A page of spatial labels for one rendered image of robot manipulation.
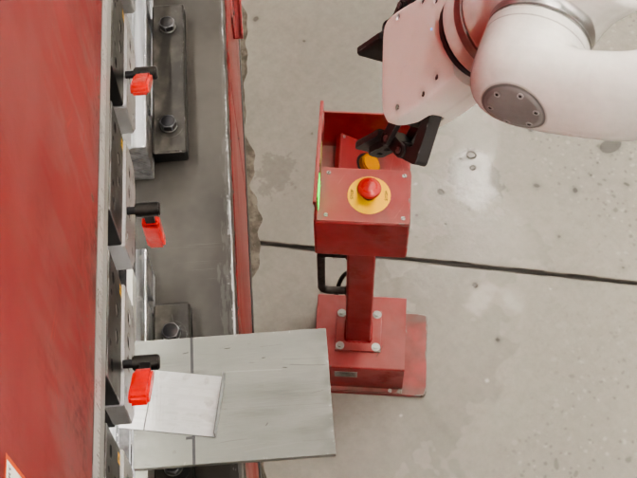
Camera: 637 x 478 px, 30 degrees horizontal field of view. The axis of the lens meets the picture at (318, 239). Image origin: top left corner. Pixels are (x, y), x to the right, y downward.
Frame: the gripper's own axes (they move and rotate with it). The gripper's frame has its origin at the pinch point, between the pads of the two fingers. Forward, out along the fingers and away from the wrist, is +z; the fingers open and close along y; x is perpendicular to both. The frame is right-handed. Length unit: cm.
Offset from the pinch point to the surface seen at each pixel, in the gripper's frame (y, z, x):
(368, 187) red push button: -21, 73, 45
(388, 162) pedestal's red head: -30, 82, 55
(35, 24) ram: -2.4, 7.3, -29.4
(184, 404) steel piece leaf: 20, 61, 10
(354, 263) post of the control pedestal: -16, 101, 60
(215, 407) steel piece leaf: 20, 59, 13
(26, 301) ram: 22.4, 2.8, -29.2
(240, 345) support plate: 11, 59, 17
